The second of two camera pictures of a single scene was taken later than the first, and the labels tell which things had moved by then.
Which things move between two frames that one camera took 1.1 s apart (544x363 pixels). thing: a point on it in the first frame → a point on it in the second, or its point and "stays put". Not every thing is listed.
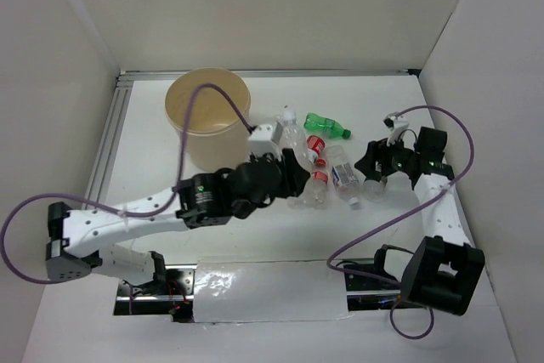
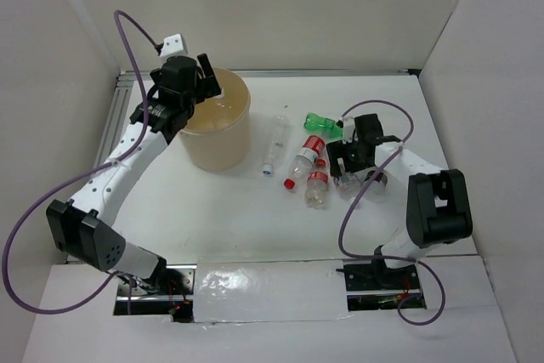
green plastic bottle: (325, 126) stays put
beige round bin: (217, 138) stays put
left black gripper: (295, 175) → (208, 87)
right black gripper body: (397, 157) → (350, 153)
